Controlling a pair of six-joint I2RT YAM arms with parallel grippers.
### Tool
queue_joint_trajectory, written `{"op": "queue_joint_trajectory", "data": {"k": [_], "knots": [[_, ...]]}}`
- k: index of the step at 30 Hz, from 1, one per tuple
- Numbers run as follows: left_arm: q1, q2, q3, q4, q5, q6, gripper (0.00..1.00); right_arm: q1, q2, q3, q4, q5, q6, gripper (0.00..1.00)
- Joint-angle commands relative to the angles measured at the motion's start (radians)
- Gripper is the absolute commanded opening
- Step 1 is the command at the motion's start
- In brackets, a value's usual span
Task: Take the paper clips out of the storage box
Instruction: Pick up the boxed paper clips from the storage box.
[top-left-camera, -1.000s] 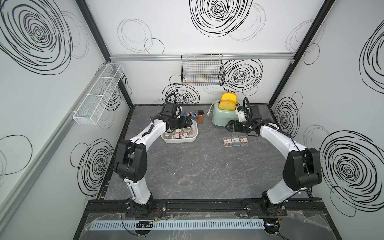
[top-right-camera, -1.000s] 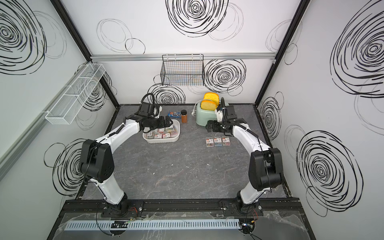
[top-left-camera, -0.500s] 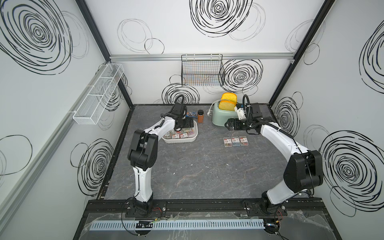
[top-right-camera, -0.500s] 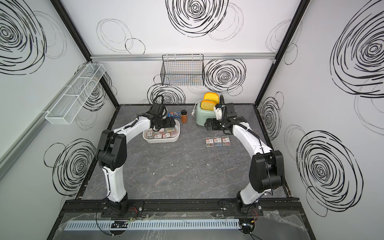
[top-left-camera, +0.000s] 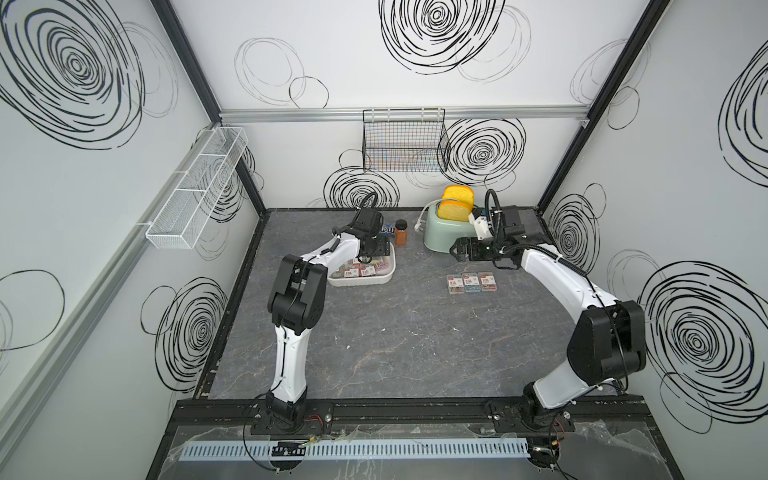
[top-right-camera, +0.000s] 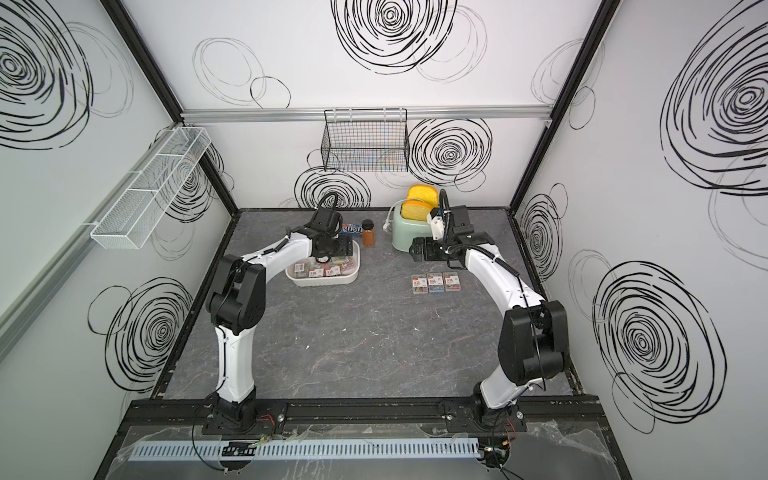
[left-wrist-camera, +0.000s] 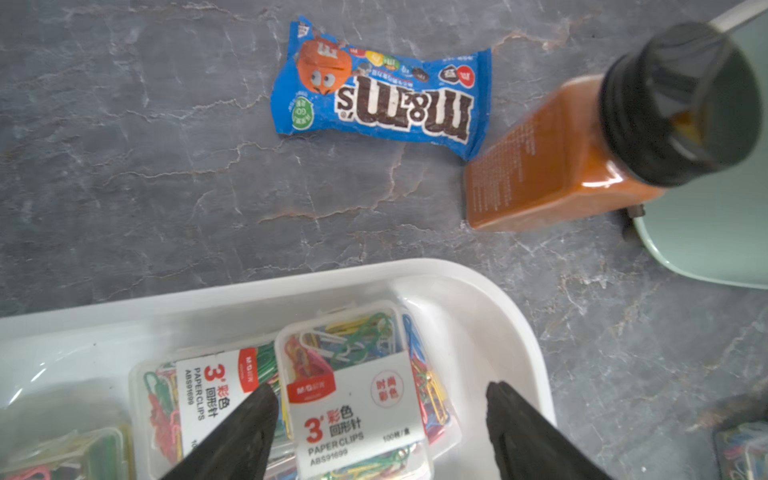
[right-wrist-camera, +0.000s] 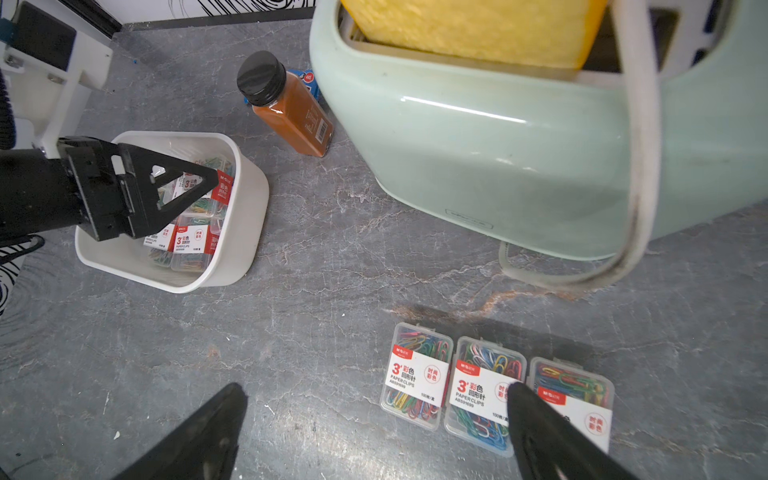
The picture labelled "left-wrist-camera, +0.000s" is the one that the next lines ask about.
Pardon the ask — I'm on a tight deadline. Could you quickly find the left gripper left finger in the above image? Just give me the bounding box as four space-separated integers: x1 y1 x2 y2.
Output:
163 385 279 480

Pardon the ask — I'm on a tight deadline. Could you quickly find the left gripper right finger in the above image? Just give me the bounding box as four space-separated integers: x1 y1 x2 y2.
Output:
486 381 610 480

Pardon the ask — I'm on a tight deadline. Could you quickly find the white storage box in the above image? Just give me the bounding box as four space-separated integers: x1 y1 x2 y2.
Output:
1 259 555 479

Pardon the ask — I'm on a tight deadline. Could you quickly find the mint green toaster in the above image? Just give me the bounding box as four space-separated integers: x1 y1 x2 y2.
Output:
625 12 767 289

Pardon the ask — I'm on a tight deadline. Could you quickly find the blue candy packet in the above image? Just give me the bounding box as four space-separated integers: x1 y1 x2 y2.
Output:
270 17 492 161

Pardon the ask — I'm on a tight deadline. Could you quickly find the orange spice bottle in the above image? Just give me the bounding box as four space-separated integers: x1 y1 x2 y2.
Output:
464 22 763 232

